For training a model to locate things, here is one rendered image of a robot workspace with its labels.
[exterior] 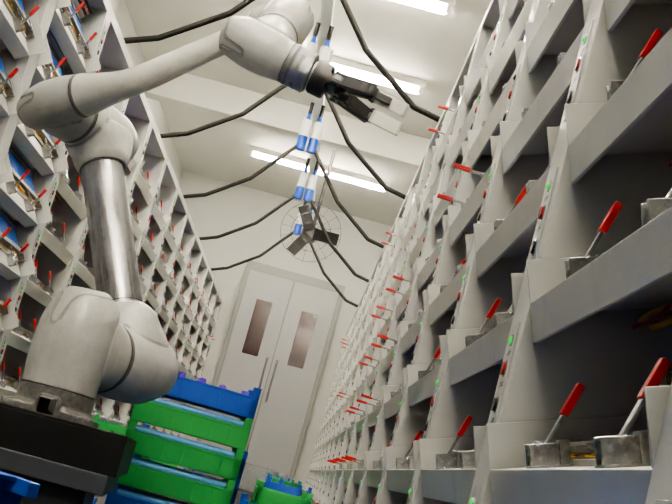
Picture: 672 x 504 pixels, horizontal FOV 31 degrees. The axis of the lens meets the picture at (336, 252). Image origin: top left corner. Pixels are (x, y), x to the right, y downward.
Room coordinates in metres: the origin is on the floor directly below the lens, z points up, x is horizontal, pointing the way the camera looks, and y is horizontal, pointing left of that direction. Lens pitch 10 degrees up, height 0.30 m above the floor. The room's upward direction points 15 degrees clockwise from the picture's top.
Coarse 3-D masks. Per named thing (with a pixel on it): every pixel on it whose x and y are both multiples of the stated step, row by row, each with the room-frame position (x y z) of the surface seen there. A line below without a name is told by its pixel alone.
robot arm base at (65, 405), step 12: (24, 384) 2.47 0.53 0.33; (36, 384) 2.45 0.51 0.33; (12, 396) 2.45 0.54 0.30; (24, 396) 2.46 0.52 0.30; (36, 396) 2.44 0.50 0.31; (48, 396) 2.44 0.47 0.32; (60, 396) 2.45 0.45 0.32; (72, 396) 2.46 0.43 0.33; (24, 408) 2.44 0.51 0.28; (36, 408) 2.44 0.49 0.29; (48, 408) 2.40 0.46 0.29; (60, 408) 2.44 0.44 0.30; (72, 408) 2.46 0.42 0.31; (84, 408) 2.48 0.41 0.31; (72, 420) 2.44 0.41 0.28; (84, 420) 2.43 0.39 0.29
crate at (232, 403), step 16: (176, 384) 3.10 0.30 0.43; (192, 384) 3.10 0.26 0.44; (208, 384) 3.10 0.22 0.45; (176, 400) 3.29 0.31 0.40; (192, 400) 3.10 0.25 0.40; (208, 400) 3.11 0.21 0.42; (224, 400) 3.11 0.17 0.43; (240, 400) 3.11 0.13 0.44; (256, 400) 3.12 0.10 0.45; (240, 416) 3.17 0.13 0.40
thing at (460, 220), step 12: (492, 144) 2.14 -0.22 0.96; (492, 156) 2.14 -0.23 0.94; (480, 192) 2.29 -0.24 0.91; (468, 204) 2.45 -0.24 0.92; (480, 204) 2.30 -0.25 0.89; (456, 216) 2.75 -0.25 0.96; (468, 216) 2.46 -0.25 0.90; (456, 228) 2.63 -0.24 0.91; (468, 228) 2.71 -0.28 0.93; (456, 240) 2.67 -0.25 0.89
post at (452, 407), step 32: (544, 0) 2.05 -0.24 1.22; (544, 64) 2.05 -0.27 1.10; (544, 160) 2.05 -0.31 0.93; (512, 192) 2.05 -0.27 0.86; (480, 288) 2.05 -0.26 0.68; (480, 320) 2.05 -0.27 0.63; (448, 384) 2.05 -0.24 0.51; (480, 384) 2.05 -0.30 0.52; (448, 416) 2.05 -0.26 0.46; (480, 416) 2.05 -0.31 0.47; (416, 480) 2.07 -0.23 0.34
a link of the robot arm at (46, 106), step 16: (48, 80) 2.69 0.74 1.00; (64, 80) 2.66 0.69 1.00; (32, 96) 2.70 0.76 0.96; (48, 96) 2.66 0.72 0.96; (64, 96) 2.65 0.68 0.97; (32, 112) 2.70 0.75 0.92; (48, 112) 2.68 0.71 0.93; (64, 112) 2.67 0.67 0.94; (32, 128) 2.76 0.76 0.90; (48, 128) 2.74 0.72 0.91; (64, 128) 2.73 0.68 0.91; (80, 128) 2.74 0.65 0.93
